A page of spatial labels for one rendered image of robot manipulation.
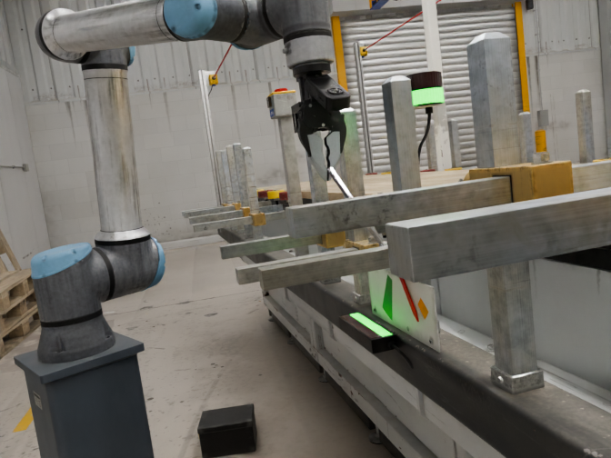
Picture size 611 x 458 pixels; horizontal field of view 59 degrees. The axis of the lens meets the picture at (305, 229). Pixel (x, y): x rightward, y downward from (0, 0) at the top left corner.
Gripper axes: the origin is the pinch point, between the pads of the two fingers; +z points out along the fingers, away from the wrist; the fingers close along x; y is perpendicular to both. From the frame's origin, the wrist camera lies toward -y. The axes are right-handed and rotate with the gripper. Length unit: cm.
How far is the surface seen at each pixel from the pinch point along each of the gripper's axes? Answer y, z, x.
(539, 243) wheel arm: -71, 4, 11
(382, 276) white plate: -7.1, 19.4, -5.6
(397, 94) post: -17.6, -11.1, -7.3
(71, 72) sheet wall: 784, -184, 126
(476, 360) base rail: -31.5, 28.0, -8.5
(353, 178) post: 7.4, 1.7, -7.6
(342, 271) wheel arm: -21.4, 14.1, 6.4
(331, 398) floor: 120, 98, -28
